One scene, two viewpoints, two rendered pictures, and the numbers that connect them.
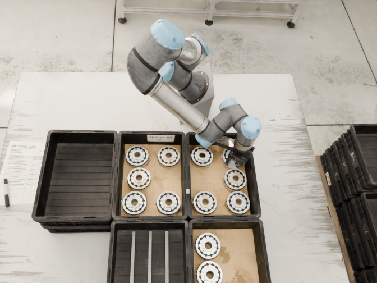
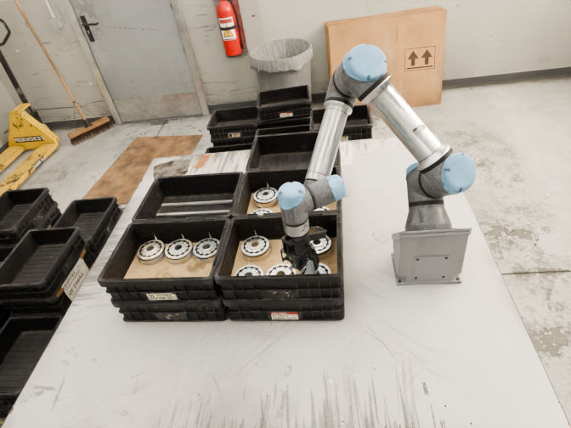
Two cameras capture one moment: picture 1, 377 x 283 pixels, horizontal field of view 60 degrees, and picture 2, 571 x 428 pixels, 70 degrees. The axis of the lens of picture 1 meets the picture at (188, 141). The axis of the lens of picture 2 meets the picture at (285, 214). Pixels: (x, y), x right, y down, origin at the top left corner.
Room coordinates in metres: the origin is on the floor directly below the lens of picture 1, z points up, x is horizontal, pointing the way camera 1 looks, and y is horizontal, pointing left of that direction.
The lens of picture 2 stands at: (1.01, -1.06, 1.86)
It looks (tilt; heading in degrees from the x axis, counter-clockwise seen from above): 39 degrees down; 113
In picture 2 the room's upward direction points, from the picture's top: 10 degrees counter-clockwise
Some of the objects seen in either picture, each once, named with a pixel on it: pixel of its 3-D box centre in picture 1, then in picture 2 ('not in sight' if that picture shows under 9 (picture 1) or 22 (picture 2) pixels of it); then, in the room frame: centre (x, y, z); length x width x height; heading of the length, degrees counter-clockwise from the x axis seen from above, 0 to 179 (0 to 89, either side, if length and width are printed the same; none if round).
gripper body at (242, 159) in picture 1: (240, 151); (297, 245); (0.67, -0.23, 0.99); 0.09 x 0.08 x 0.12; 65
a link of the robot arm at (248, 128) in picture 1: (248, 131); (293, 203); (0.67, -0.22, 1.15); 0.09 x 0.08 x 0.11; 41
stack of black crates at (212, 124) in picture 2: not in sight; (239, 135); (-0.41, 1.58, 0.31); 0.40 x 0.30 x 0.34; 14
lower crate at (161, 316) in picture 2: not in sight; (181, 280); (0.19, -0.25, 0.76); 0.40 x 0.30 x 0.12; 12
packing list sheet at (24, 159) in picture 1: (24, 170); (322, 154); (0.50, 0.74, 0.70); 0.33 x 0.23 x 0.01; 13
